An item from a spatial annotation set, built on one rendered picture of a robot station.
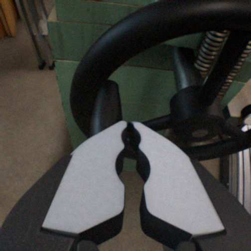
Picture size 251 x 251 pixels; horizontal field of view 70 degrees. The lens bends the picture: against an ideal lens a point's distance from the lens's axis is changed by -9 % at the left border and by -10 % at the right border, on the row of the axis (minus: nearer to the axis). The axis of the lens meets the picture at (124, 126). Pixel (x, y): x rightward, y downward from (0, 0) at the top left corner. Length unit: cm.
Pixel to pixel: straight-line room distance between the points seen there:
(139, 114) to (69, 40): 28
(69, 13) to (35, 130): 90
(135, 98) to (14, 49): 134
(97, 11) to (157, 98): 26
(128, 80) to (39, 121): 83
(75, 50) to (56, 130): 79
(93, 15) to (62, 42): 8
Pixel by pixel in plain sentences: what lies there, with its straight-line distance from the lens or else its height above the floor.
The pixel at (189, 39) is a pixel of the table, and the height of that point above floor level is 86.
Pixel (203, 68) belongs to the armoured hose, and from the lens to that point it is 27.
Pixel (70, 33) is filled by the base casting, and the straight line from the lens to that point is 37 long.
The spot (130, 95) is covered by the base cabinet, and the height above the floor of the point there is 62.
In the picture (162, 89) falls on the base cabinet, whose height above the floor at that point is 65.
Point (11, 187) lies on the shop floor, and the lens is 109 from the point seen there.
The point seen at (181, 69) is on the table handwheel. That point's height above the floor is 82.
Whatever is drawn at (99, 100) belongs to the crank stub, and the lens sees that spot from 15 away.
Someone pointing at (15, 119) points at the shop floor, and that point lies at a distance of 125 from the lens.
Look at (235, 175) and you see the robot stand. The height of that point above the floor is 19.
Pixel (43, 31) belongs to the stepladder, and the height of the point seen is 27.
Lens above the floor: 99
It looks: 59 degrees down
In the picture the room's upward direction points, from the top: 15 degrees clockwise
